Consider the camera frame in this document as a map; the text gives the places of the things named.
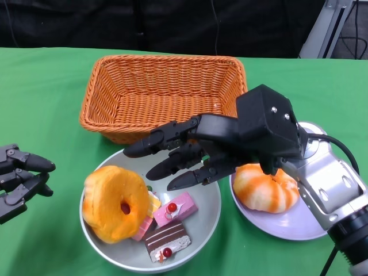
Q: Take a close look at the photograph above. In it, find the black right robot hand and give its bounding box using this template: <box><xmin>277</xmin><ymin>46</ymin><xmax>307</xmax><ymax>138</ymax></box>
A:
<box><xmin>122</xmin><ymin>84</ymin><xmax>310</xmax><ymax>192</ymax></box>

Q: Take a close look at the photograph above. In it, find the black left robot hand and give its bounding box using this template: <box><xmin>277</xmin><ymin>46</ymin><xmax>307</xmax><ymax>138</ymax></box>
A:
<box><xmin>0</xmin><ymin>143</ymin><xmax>56</xmax><ymax>224</ymax></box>

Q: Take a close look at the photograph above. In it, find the orange white striped bun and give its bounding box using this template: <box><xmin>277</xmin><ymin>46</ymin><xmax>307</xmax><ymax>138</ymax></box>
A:
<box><xmin>232</xmin><ymin>163</ymin><xmax>300</xmax><ymax>214</ymax></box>

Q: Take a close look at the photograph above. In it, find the orange ring-shaped bread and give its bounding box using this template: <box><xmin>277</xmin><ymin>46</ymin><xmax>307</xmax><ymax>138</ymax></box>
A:
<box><xmin>82</xmin><ymin>165</ymin><xmax>150</xmax><ymax>244</ymax></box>

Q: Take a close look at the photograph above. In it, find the grey-green round bowl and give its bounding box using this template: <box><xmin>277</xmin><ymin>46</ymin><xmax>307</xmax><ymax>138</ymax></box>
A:
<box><xmin>79</xmin><ymin>148</ymin><xmax>221</xmax><ymax>273</ymax></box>

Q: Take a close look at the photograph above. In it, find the lavender round plate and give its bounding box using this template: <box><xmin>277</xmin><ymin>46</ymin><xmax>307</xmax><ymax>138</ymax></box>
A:
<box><xmin>229</xmin><ymin>169</ymin><xmax>330</xmax><ymax>241</ymax></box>

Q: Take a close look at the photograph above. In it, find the orange wicker basket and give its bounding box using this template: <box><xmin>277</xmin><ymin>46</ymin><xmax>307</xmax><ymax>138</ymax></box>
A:
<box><xmin>79</xmin><ymin>55</ymin><xmax>249</xmax><ymax>145</ymax></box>

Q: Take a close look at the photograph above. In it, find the pink yellow fruit cake slice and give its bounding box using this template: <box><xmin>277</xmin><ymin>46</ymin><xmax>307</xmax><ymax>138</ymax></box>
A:
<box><xmin>131</xmin><ymin>185</ymin><xmax>162</xmax><ymax>242</ymax></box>

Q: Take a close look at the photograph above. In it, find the chocolate layered cake slice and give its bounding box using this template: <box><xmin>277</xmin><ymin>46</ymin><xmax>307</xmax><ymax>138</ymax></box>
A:
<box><xmin>143</xmin><ymin>221</ymin><xmax>191</xmax><ymax>263</ymax></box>

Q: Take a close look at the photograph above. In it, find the green tablecloth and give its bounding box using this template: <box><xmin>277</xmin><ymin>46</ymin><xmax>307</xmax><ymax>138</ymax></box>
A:
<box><xmin>0</xmin><ymin>47</ymin><xmax>368</xmax><ymax>276</ymax></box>

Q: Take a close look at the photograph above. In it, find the black backdrop cloth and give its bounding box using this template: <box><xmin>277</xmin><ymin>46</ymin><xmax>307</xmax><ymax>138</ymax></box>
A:
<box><xmin>0</xmin><ymin>0</ymin><xmax>323</xmax><ymax>60</ymax></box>

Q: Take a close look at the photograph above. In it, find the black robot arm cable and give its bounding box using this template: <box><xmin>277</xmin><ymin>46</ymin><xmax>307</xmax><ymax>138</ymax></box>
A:
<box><xmin>309</xmin><ymin>133</ymin><xmax>361</xmax><ymax>276</ymax></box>

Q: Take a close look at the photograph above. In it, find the grey aluminium frame post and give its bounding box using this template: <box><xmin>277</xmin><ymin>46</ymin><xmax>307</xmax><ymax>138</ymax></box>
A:
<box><xmin>297</xmin><ymin>0</ymin><xmax>354</xmax><ymax>60</ymax></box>

